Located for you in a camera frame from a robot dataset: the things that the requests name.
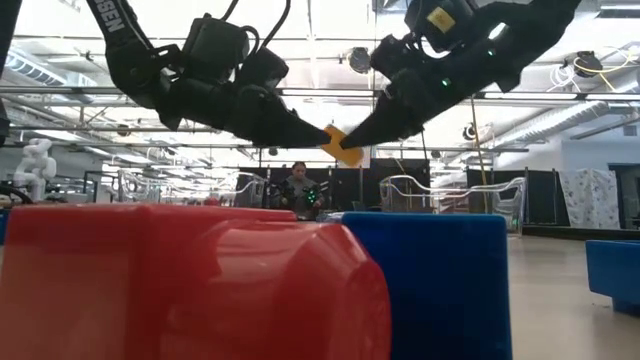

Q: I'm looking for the blue small square block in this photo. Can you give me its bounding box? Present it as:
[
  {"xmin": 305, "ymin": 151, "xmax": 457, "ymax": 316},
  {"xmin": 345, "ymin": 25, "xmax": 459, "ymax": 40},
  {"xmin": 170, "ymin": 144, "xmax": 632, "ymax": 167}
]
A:
[{"xmin": 584, "ymin": 238, "xmax": 640, "ymax": 317}]

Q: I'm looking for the white humanoid robot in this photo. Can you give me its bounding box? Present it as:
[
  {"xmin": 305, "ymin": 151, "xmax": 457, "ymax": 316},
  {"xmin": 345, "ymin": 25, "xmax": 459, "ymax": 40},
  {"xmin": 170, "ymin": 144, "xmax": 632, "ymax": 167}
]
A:
[{"xmin": 12, "ymin": 138, "xmax": 59, "ymax": 201}]

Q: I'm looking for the person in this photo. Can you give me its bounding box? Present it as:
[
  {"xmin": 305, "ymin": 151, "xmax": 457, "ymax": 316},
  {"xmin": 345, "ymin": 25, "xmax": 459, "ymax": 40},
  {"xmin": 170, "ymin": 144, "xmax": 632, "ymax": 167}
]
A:
[{"xmin": 279, "ymin": 160, "xmax": 326, "ymax": 221}]

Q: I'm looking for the black overhead light bar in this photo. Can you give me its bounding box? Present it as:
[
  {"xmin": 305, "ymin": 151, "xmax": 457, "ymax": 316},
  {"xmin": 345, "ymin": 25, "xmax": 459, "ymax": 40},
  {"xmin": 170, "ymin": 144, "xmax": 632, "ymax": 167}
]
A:
[{"xmin": 0, "ymin": 85, "xmax": 640, "ymax": 101}]

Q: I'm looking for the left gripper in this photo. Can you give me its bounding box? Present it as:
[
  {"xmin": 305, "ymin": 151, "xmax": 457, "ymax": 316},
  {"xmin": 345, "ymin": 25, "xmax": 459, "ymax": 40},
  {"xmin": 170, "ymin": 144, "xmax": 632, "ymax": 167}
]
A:
[{"xmin": 158, "ymin": 14, "xmax": 332, "ymax": 149}]

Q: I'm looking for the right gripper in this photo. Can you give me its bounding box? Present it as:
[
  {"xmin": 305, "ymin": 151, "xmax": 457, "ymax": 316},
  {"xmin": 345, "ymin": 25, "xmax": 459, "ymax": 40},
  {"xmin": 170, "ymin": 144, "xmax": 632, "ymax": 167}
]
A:
[{"xmin": 339, "ymin": 34, "xmax": 481, "ymax": 151}]

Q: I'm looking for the red block with round knob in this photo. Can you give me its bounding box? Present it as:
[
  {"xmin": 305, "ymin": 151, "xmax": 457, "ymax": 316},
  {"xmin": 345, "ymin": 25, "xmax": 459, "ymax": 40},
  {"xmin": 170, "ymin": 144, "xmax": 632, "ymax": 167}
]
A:
[{"xmin": 0, "ymin": 203, "xmax": 393, "ymax": 360}]

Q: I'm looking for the white patterned cloth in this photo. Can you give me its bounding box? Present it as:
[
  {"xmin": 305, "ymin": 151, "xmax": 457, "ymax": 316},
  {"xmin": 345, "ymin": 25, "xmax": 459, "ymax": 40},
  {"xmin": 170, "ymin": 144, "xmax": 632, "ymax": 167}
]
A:
[{"xmin": 558, "ymin": 167, "xmax": 621, "ymax": 230}]

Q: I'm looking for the yellow power cable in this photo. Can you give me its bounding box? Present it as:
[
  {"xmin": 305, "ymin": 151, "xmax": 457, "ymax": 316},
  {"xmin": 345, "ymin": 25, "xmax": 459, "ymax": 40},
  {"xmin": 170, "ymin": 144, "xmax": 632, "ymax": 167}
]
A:
[{"xmin": 468, "ymin": 95, "xmax": 490, "ymax": 215}]

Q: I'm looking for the blue block with round knob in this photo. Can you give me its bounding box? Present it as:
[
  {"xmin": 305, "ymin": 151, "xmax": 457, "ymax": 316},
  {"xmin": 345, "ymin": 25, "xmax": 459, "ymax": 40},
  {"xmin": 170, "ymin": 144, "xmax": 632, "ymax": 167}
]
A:
[{"xmin": 341, "ymin": 211, "xmax": 514, "ymax": 360}]

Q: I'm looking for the black partition panel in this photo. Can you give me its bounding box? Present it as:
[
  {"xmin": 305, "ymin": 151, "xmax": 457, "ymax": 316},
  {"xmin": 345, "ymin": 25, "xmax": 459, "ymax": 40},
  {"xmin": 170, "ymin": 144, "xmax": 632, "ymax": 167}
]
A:
[
  {"xmin": 237, "ymin": 158, "xmax": 431, "ymax": 214},
  {"xmin": 464, "ymin": 167, "xmax": 571, "ymax": 226}
]

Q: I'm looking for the yellow block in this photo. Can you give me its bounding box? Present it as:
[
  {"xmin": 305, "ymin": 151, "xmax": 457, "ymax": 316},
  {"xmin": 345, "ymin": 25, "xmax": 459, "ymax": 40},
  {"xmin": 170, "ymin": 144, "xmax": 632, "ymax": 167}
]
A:
[{"xmin": 321, "ymin": 124, "xmax": 365, "ymax": 169}]

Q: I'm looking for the black ceiling spotlight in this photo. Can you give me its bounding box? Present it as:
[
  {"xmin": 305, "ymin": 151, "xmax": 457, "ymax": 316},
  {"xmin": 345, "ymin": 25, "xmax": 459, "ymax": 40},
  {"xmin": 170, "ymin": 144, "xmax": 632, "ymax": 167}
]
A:
[
  {"xmin": 571, "ymin": 49, "xmax": 605, "ymax": 79},
  {"xmin": 347, "ymin": 46, "xmax": 374, "ymax": 76}
]

